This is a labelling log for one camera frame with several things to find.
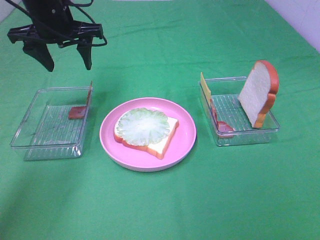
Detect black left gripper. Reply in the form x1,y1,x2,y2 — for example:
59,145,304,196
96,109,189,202
7,9,104,72

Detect bacon strip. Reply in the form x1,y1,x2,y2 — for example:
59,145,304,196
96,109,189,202
68,81,93,120
210,99,234,138

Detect green lettuce leaf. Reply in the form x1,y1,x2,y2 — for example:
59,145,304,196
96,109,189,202
115,107,170,147

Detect bread slice with brown crust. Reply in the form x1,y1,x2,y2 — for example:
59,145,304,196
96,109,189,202
114,117,179,159

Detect yellow cheese slice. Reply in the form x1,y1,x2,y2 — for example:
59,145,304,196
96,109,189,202
200,72,213,110

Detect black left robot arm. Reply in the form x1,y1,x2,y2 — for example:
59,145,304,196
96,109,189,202
7,0,108,72

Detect clear plastic tray left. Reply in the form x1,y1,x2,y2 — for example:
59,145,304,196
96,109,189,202
10,86,93,161

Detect clear plastic tray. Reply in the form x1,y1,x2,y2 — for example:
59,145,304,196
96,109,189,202
10,86,93,161
199,76,280,147

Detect green tablecloth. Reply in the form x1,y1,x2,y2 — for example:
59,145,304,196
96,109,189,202
0,0,320,240

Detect pink round plate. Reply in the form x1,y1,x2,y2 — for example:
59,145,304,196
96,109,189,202
99,97,197,172

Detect clear plastic tray right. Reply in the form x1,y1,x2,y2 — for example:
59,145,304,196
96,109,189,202
199,76,280,147

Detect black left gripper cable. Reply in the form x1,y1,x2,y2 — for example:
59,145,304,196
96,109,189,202
4,0,108,48

